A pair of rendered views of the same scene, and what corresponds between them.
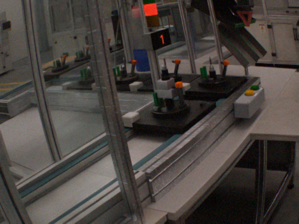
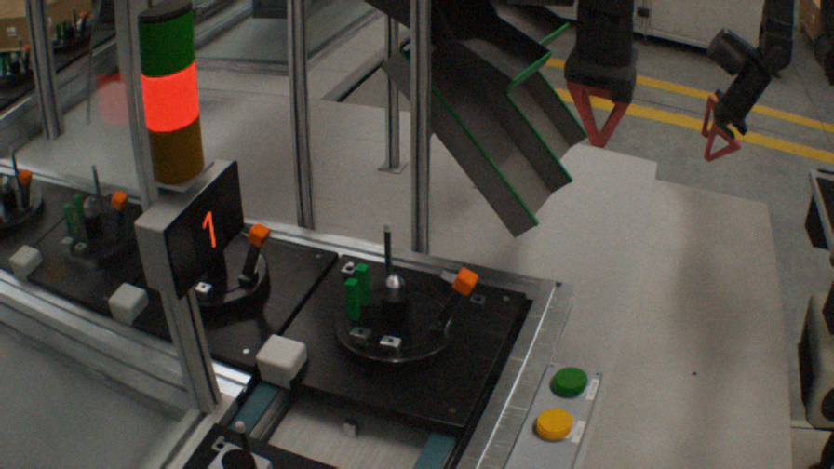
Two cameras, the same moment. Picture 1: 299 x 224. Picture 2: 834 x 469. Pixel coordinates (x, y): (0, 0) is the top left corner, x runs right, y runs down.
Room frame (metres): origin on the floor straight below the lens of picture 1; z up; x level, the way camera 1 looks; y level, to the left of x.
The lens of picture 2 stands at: (0.87, -0.09, 1.58)
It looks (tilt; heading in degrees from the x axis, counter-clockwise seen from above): 34 degrees down; 342
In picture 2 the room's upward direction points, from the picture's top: straight up
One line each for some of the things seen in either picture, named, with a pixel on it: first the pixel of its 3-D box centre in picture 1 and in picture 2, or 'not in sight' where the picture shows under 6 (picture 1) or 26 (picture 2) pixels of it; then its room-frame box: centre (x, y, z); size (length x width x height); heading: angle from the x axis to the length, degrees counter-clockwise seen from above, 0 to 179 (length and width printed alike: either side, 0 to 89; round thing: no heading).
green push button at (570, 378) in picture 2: (254, 88); (570, 383); (1.40, -0.44, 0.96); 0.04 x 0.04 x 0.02
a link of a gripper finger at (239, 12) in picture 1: (246, 16); (602, 100); (1.47, -0.48, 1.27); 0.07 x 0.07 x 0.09; 51
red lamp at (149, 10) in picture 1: (150, 9); (170, 93); (1.47, -0.07, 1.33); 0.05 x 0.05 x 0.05
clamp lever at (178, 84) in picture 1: (178, 93); not in sight; (1.25, -0.11, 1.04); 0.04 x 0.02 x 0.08; 51
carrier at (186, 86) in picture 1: (212, 73); (395, 302); (1.54, -0.29, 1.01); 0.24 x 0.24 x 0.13; 51
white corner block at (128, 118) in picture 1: (131, 119); not in sight; (1.26, 0.06, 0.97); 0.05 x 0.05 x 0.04; 51
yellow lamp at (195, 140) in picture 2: (152, 20); (175, 144); (1.47, -0.07, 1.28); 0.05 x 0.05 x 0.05
